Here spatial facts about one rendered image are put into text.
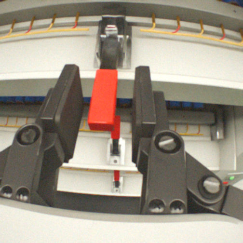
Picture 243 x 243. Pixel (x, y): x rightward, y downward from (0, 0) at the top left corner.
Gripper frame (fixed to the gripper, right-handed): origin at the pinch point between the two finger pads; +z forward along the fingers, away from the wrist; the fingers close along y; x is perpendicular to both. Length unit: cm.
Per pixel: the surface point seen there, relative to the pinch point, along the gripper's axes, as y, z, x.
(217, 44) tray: 8.9, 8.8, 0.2
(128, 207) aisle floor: 3, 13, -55
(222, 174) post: 19.5, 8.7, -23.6
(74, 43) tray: -3.3, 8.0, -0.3
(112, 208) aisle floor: -2, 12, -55
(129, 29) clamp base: 1.1, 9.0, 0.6
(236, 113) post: 17.9, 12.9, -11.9
